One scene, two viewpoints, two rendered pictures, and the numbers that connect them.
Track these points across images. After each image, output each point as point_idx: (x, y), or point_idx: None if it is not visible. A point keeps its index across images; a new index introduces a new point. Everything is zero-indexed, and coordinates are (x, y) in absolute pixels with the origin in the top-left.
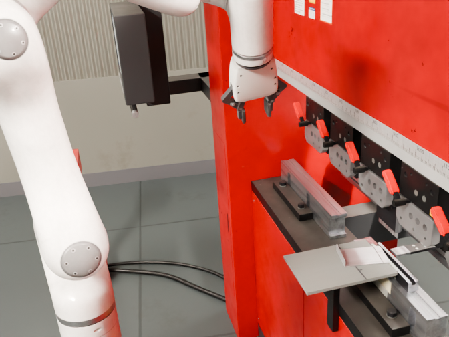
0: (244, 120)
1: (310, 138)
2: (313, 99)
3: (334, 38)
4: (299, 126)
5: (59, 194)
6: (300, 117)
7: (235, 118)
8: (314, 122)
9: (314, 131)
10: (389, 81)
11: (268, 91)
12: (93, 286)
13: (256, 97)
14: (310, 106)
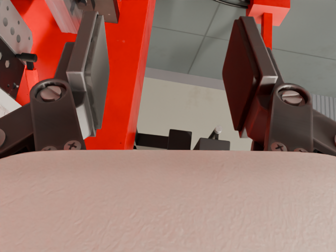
0: (247, 27)
1: (23, 33)
2: (0, 90)
3: None
4: (35, 54)
5: None
6: (31, 69)
7: (119, 97)
8: (8, 54)
9: (11, 39)
10: None
11: (49, 201)
12: None
13: (183, 156)
14: (10, 80)
